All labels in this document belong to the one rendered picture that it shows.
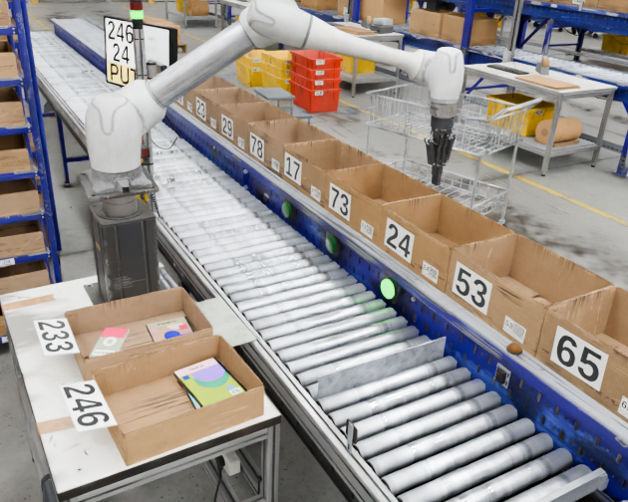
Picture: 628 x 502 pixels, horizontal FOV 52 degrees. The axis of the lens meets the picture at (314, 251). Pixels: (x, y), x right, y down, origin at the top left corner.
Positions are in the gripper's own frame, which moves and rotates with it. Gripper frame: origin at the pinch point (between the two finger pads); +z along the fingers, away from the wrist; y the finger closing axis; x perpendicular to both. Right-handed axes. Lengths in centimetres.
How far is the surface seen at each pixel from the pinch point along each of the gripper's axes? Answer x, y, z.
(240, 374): 15, 84, 41
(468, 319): 37, 17, 33
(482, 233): 8.0, -18.0, 23.0
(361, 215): -29.8, 8.2, 23.7
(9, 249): -146, 119, 57
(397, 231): -6.5, 10.1, 21.3
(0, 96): -173, 107, -6
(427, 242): 9.7, 11.0, 19.0
